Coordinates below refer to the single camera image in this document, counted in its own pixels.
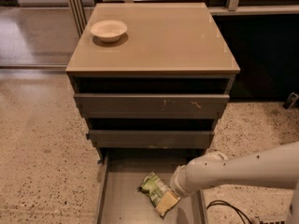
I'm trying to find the grey bottom drawer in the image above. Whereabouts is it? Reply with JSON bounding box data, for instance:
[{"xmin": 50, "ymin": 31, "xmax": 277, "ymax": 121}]
[{"xmin": 95, "ymin": 148, "xmax": 207, "ymax": 224}]

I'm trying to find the green jalapeno chip bag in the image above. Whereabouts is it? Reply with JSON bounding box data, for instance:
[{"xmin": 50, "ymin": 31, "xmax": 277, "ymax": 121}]
[{"xmin": 138, "ymin": 172, "xmax": 171, "ymax": 209}]

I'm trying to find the small dark floor object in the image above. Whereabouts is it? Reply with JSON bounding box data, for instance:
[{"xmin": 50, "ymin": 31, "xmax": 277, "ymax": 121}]
[{"xmin": 282, "ymin": 92, "xmax": 299, "ymax": 109}]

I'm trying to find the grey drawer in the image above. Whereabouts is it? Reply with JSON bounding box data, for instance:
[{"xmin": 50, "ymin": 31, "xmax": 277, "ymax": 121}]
[
  {"xmin": 95, "ymin": 148, "xmax": 207, "ymax": 224},
  {"xmin": 74, "ymin": 93, "xmax": 229, "ymax": 119},
  {"xmin": 89, "ymin": 130, "xmax": 214, "ymax": 149}
]

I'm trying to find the white bowl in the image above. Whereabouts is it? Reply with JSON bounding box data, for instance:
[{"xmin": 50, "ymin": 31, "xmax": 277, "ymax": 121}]
[{"xmin": 91, "ymin": 20, "xmax": 128, "ymax": 42}]

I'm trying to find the grey middle drawer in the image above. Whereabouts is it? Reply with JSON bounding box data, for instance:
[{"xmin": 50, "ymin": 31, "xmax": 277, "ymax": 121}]
[{"xmin": 89, "ymin": 130, "xmax": 214, "ymax": 149}]

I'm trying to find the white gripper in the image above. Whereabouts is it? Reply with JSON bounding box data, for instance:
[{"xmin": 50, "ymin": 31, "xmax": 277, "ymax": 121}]
[{"xmin": 155, "ymin": 165, "xmax": 191, "ymax": 217}]

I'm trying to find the grey top drawer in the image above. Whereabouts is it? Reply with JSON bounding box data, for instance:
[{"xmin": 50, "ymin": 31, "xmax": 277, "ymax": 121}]
[{"xmin": 74, "ymin": 93, "xmax": 229, "ymax": 119}]

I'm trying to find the metal floor vent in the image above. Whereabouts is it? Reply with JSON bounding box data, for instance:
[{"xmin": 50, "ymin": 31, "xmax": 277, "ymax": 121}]
[{"xmin": 251, "ymin": 216, "xmax": 286, "ymax": 224}]

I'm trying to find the grey drawer cabinet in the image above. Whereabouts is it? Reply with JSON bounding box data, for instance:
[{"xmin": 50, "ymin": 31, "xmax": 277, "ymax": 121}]
[{"xmin": 66, "ymin": 3, "xmax": 240, "ymax": 158}]

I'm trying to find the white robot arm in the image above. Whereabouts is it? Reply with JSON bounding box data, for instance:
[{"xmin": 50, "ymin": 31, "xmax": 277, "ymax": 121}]
[{"xmin": 156, "ymin": 142, "xmax": 299, "ymax": 224}]

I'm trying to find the black cable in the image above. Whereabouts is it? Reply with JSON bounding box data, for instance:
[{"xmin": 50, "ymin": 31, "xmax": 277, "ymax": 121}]
[{"xmin": 206, "ymin": 200, "xmax": 252, "ymax": 224}]

